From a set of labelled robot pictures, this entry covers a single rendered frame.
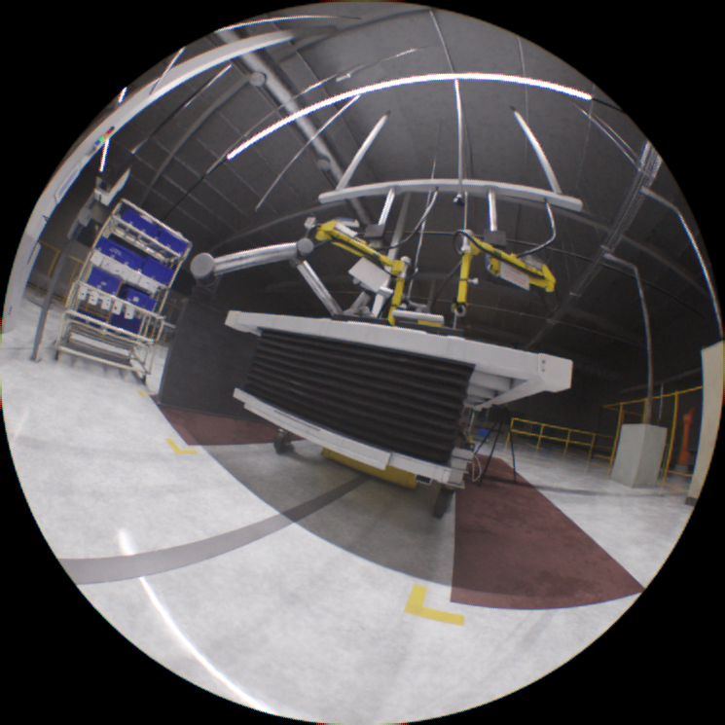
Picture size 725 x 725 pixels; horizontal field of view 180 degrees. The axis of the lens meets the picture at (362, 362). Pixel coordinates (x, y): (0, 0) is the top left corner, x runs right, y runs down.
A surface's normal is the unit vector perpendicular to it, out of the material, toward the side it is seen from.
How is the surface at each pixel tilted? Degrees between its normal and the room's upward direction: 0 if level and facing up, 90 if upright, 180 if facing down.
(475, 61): 175
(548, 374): 90
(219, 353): 90
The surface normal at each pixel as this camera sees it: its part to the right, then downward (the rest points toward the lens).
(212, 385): 0.81, 0.14
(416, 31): -0.33, 0.94
